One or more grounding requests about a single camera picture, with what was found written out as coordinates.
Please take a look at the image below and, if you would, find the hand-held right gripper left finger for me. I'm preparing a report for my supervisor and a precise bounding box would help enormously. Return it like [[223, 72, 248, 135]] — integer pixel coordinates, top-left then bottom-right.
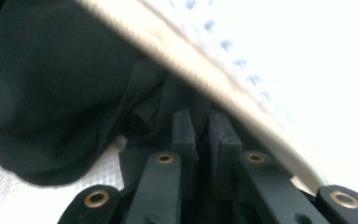
[[171, 108, 199, 200]]

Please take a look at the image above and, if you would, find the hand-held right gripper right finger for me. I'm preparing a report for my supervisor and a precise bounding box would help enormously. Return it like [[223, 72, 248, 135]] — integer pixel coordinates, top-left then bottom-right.
[[207, 110, 243, 200]]

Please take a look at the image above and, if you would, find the white mesh laundry bag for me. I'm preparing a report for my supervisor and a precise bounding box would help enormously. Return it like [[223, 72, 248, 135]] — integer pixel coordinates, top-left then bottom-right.
[[0, 0, 358, 224]]

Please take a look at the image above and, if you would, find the dark cloth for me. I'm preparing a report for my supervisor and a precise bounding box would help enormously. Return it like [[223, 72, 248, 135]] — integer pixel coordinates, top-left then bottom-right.
[[0, 0, 246, 188]]

